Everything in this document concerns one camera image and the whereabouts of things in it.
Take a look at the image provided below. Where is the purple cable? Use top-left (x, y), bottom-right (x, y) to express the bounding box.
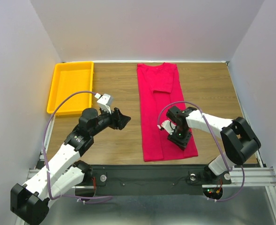
top-left (157, 101), bottom-right (246, 203)
top-left (43, 90), bottom-right (114, 204)

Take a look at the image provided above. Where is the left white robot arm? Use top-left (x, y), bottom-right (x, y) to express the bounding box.
top-left (10, 108), bottom-right (131, 225)

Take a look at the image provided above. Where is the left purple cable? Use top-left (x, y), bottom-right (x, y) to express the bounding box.
top-left (43, 90), bottom-right (114, 204)

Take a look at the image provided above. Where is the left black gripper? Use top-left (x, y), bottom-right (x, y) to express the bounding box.
top-left (90, 105), bottom-right (131, 136)

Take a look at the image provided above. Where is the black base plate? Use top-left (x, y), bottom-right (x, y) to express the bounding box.
top-left (73, 164), bottom-right (231, 197)

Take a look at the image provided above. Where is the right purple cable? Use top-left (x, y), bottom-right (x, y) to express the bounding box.
top-left (157, 101), bottom-right (246, 203)

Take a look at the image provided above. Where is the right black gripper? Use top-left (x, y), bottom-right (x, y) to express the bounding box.
top-left (167, 125), bottom-right (191, 151)

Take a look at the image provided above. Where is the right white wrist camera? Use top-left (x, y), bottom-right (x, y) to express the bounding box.
top-left (157, 120), bottom-right (176, 135)

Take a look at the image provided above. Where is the yellow plastic tray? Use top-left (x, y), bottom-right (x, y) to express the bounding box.
top-left (46, 61), bottom-right (94, 116)

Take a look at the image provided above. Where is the red t shirt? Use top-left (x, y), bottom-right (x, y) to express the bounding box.
top-left (137, 63), bottom-right (198, 162)

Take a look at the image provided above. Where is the aluminium frame rail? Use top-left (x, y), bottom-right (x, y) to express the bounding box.
top-left (15, 114), bottom-right (69, 225)

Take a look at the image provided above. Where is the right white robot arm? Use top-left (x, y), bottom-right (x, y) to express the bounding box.
top-left (159, 106), bottom-right (261, 183)

